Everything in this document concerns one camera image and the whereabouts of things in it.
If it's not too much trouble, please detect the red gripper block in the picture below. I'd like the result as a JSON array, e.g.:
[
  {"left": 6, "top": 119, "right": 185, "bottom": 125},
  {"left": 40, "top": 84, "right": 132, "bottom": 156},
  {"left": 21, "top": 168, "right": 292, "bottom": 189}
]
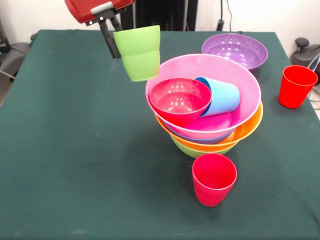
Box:
[{"left": 64, "top": 0, "right": 136, "bottom": 60}]

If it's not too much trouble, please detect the green cup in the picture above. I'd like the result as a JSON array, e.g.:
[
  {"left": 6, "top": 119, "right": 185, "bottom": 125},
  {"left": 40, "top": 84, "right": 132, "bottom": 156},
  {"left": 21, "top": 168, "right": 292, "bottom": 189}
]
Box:
[{"left": 112, "top": 24, "right": 161, "bottom": 83}]

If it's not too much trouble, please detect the small crimson pink bowl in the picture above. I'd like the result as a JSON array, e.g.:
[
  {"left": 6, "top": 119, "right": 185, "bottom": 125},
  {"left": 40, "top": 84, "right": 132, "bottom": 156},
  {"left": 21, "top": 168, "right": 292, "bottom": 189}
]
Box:
[{"left": 149, "top": 77, "right": 213, "bottom": 127}]

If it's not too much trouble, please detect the large magenta bowl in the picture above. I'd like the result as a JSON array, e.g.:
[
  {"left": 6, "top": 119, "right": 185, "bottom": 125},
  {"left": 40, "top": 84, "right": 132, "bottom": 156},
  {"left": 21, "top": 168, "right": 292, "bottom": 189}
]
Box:
[{"left": 145, "top": 53, "right": 262, "bottom": 140}]

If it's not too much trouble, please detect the purple bowl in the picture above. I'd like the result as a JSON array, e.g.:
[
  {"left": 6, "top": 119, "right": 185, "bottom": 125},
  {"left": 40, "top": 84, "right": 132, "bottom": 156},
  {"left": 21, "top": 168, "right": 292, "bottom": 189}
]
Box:
[{"left": 201, "top": 33, "right": 269, "bottom": 71}]

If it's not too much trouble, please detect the blue cup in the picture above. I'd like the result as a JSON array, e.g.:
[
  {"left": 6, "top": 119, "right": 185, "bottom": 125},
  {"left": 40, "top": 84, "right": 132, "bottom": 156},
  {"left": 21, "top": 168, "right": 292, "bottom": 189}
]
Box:
[{"left": 194, "top": 76, "right": 241, "bottom": 118}]

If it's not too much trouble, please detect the blue bowl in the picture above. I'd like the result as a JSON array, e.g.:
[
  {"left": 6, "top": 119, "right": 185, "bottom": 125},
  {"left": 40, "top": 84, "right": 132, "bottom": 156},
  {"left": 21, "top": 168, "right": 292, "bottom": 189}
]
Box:
[{"left": 164, "top": 123, "right": 235, "bottom": 145}]

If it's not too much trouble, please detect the green bowl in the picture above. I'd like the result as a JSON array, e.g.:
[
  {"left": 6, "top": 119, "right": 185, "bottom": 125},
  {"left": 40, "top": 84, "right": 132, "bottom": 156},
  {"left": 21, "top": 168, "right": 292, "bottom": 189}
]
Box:
[{"left": 171, "top": 136, "right": 235, "bottom": 159}]

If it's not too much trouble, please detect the large orange bowl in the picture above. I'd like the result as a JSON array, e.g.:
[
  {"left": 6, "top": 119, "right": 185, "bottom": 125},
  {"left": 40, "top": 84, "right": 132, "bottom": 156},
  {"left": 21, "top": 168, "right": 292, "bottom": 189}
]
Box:
[{"left": 154, "top": 101, "right": 264, "bottom": 153}]

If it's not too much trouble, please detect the dark green tablecloth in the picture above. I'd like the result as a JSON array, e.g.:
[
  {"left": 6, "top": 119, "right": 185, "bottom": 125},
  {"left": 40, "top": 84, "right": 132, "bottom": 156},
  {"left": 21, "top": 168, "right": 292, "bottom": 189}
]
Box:
[{"left": 0, "top": 29, "right": 320, "bottom": 240}]

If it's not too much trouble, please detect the crimson pink cup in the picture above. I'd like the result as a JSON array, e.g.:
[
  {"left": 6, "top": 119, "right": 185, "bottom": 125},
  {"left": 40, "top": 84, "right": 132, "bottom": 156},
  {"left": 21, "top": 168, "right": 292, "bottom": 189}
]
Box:
[{"left": 192, "top": 152, "right": 238, "bottom": 207}]

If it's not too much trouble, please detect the red cup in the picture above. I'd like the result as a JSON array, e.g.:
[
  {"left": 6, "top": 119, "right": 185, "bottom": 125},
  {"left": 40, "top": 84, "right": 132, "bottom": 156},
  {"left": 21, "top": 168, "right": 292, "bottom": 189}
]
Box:
[{"left": 278, "top": 65, "right": 319, "bottom": 109}]

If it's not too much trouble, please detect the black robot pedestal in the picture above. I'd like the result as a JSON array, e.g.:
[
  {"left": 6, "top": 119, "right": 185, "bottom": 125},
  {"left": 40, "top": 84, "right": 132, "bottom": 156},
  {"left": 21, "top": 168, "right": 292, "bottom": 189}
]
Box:
[{"left": 119, "top": 0, "right": 198, "bottom": 32}]

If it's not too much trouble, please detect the black hanging cable with plug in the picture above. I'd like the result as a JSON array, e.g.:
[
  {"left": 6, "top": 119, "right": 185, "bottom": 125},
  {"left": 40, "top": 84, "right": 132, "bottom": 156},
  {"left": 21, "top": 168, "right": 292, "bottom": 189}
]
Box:
[{"left": 216, "top": 0, "right": 233, "bottom": 32}]

